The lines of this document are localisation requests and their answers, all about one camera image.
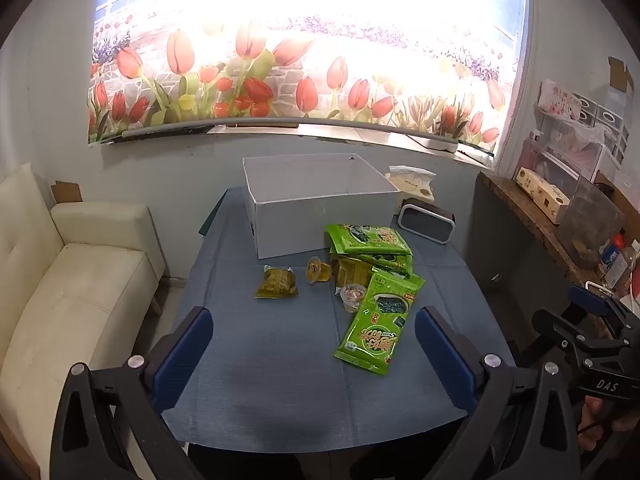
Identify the tulip print window blind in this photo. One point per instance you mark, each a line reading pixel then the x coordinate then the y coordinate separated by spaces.
pixel 200 70

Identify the soft tissue pack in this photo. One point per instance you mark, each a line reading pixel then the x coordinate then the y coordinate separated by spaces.
pixel 412 180

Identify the olive green snack packet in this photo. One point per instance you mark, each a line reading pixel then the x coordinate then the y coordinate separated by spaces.
pixel 276 284

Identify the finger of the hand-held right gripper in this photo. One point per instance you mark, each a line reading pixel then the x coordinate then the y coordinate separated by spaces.
pixel 590 302
pixel 575 332

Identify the green seaweed packet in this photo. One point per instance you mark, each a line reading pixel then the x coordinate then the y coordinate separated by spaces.
pixel 396 262
pixel 380 320
pixel 370 240

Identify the white window sill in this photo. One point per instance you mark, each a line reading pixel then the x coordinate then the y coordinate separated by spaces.
pixel 350 132

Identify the pink jelly cup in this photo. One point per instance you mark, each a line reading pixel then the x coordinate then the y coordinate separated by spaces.
pixel 354 297

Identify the patterned cream tissue box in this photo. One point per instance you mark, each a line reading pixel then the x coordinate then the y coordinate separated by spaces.
pixel 542 197

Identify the brown cardboard piece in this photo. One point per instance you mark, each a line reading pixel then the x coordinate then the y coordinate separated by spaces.
pixel 66 192

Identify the pink floral pack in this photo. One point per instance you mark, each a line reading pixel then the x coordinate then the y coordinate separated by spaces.
pixel 559 101

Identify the plastic bottle with blue label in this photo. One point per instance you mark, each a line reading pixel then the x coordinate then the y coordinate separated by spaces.
pixel 611 260

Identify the white drawer organiser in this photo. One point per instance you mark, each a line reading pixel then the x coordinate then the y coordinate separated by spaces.
pixel 607 120

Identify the white and black desk clock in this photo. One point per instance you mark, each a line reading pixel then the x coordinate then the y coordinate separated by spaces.
pixel 425 220

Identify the clear pink storage box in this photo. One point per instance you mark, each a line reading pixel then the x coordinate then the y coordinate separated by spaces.
pixel 555 160

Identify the yellow jelly cup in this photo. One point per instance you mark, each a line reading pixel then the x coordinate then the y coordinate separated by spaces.
pixel 320 271

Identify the dark green cloth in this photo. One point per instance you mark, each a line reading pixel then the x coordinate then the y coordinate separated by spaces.
pixel 210 217

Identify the person's right hand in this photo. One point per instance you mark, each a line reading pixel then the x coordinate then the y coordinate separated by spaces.
pixel 595 420

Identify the wooden side counter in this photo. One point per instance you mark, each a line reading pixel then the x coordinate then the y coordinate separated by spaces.
pixel 520 210

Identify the yellow brown snack packet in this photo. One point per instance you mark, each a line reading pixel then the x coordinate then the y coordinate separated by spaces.
pixel 350 272

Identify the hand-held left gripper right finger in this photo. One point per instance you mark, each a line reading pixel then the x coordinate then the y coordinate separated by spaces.
pixel 445 355

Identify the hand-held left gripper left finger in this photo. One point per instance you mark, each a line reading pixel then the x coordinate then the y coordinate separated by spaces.
pixel 182 355

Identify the cream leather sofa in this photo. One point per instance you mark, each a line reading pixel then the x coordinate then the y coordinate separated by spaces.
pixel 65 300

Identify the blue tablecloth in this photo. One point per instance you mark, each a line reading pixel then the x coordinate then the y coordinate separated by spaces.
pixel 275 350

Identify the clear plastic container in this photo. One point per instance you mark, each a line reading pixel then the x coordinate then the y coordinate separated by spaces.
pixel 590 225

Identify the white cardboard box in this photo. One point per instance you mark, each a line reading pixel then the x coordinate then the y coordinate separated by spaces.
pixel 300 220

